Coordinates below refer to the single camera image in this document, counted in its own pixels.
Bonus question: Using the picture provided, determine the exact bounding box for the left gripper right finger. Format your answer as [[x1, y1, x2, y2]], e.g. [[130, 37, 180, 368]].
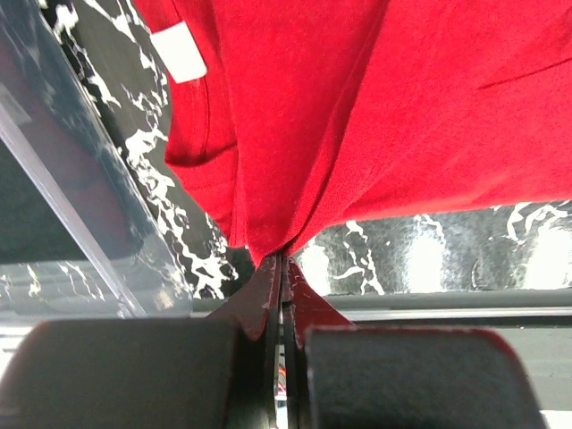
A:
[[282, 258, 356, 427]]

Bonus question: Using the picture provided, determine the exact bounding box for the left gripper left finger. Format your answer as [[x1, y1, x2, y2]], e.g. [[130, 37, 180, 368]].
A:
[[207, 255, 282, 425]]

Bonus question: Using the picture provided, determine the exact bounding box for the red t-shirt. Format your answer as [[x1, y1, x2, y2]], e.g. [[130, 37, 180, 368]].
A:
[[136, 1, 571, 262]]

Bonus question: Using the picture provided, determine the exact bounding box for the clear plastic bin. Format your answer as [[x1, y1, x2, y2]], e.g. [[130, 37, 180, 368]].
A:
[[1, 1, 192, 317]]

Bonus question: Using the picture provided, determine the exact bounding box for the black t-shirt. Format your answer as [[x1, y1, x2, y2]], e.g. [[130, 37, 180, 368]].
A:
[[0, 145, 85, 265]]

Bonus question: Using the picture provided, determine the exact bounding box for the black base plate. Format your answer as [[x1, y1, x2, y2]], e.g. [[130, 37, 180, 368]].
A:
[[191, 288, 572, 410]]

